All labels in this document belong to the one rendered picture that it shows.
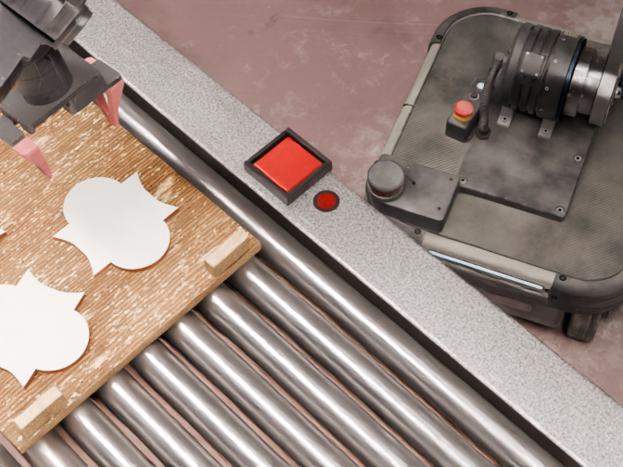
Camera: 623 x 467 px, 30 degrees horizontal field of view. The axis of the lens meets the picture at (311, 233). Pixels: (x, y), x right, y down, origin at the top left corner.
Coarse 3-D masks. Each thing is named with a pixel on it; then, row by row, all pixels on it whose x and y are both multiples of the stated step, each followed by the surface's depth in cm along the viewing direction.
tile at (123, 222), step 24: (72, 192) 136; (96, 192) 136; (120, 192) 136; (144, 192) 136; (72, 216) 135; (96, 216) 134; (120, 216) 134; (144, 216) 134; (168, 216) 134; (72, 240) 133; (96, 240) 133; (120, 240) 133; (144, 240) 132; (168, 240) 132; (96, 264) 131; (120, 264) 131; (144, 264) 131
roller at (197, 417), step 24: (144, 360) 127; (168, 360) 127; (168, 384) 126; (192, 384) 125; (192, 408) 124; (216, 408) 124; (216, 432) 123; (240, 432) 122; (240, 456) 121; (264, 456) 121
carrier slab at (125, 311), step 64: (64, 128) 143; (0, 192) 138; (64, 192) 137; (192, 192) 137; (0, 256) 133; (64, 256) 133; (192, 256) 132; (128, 320) 128; (0, 384) 124; (64, 384) 124
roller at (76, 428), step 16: (80, 416) 124; (96, 416) 124; (80, 432) 123; (96, 432) 123; (112, 432) 123; (96, 448) 122; (112, 448) 121; (128, 448) 122; (112, 464) 121; (128, 464) 120; (144, 464) 121
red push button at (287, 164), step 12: (288, 144) 141; (264, 156) 140; (276, 156) 140; (288, 156) 140; (300, 156) 140; (312, 156) 140; (264, 168) 139; (276, 168) 139; (288, 168) 139; (300, 168) 139; (312, 168) 139; (276, 180) 138; (288, 180) 138; (300, 180) 138
